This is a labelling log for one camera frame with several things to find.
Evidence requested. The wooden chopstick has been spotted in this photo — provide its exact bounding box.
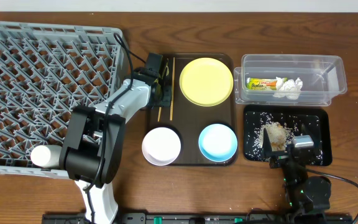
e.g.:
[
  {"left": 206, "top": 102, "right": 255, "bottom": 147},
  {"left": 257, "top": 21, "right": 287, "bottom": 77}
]
[
  {"left": 157, "top": 59, "right": 169, "bottom": 122},
  {"left": 170, "top": 57, "right": 175, "bottom": 121}
]

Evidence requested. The yellow round plate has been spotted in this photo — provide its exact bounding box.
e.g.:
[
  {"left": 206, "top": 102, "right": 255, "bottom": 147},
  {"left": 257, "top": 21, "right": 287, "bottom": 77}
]
[{"left": 179, "top": 57, "right": 234, "bottom": 106}]

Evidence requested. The white tissue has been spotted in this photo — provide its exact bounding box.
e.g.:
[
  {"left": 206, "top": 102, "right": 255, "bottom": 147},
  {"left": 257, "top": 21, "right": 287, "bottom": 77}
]
[{"left": 273, "top": 77, "right": 303, "bottom": 100}]

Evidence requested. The light blue bowl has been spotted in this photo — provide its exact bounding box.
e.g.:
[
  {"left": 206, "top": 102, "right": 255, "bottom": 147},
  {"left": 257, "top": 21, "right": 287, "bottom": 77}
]
[{"left": 198, "top": 123, "right": 238, "bottom": 162}]

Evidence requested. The green snack wrapper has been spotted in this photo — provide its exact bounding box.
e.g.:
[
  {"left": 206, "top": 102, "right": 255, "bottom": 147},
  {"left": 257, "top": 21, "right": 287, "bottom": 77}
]
[{"left": 246, "top": 78, "right": 277, "bottom": 91}]

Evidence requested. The white cup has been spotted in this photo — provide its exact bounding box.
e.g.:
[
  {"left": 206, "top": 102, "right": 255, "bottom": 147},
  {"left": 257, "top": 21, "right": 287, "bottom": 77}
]
[{"left": 30, "top": 145, "right": 62, "bottom": 169}]

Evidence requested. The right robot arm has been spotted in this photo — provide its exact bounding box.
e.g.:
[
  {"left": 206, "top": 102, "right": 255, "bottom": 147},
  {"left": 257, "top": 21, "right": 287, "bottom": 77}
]
[{"left": 262, "top": 126, "right": 331, "bottom": 223}]

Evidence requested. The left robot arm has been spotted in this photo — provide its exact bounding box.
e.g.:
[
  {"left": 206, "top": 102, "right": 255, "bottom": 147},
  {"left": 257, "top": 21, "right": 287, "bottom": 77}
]
[{"left": 58, "top": 53, "right": 172, "bottom": 223}]

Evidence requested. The black food waste tray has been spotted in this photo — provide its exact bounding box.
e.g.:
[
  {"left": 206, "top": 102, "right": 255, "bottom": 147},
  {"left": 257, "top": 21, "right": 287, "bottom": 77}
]
[{"left": 244, "top": 105, "right": 333, "bottom": 166}]

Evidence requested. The grey dishwasher rack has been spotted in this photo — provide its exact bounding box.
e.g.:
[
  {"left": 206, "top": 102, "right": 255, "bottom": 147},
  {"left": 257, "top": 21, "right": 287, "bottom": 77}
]
[{"left": 0, "top": 21, "right": 128, "bottom": 179}]

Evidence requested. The rice pile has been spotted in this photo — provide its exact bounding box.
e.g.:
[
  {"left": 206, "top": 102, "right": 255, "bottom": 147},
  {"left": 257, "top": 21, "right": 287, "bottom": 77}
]
[{"left": 246, "top": 112, "right": 300, "bottom": 159}]

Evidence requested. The dark brown serving tray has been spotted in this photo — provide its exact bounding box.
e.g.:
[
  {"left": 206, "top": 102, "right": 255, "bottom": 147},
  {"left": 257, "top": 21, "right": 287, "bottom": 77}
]
[{"left": 146, "top": 53, "right": 237, "bottom": 167}]

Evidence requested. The clear plastic bin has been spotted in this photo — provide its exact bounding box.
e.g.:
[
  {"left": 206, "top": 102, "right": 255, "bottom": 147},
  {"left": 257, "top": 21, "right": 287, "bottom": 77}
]
[{"left": 234, "top": 54, "right": 347, "bottom": 106}]

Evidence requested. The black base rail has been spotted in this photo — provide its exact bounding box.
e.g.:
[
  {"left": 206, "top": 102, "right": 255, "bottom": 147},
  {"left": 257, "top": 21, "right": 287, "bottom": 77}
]
[{"left": 41, "top": 212, "right": 354, "bottom": 224}]

